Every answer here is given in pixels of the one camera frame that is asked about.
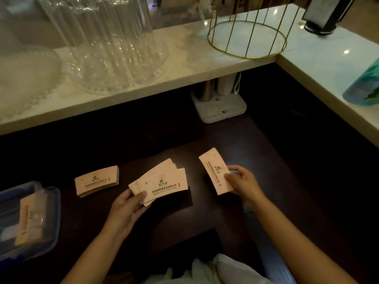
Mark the person's right hand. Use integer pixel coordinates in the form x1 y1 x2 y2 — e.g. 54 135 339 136
224 165 267 208

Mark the person's left hand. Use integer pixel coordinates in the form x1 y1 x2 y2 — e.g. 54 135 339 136
103 189 152 236

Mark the pink paper cup sleeve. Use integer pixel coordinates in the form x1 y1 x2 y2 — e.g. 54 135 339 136
198 147 235 196

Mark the small bunch of paper sleeves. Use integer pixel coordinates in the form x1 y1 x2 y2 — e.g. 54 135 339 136
129 158 189 207

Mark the person's right forearm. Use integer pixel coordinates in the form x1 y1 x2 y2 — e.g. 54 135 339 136
245 194 359 284

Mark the person's left forearm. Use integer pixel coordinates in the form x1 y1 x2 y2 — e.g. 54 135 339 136
60 225 127 284

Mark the stack of paper sleeves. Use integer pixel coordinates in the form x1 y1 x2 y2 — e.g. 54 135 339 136
74 165 120 198

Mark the white holder base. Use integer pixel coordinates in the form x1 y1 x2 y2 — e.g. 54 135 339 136
191 91 247 124

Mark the brown metal cylinder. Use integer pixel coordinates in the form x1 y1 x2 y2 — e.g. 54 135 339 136
199 80 216 103

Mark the white cylinder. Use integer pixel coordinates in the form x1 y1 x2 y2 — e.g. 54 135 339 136
217 73 238 97

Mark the person's white clothing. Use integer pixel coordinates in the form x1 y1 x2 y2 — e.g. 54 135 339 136
142 253 276 284

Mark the clear plastic container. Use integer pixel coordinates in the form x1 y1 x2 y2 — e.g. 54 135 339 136
0 181 61 261

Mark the paper sleeves bundle in container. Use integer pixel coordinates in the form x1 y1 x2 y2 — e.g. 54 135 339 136
14 192 48 246

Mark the ribbed clear glass dome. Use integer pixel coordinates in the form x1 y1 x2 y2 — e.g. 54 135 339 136
35 0 171 94

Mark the teal patterned bottle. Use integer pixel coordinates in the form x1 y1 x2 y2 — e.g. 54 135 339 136
342 57 379 106

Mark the black table sign stand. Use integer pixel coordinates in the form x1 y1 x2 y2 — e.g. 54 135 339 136
301 0 358 36

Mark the gold wire basket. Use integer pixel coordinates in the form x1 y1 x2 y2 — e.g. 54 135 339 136
206 0 306 60

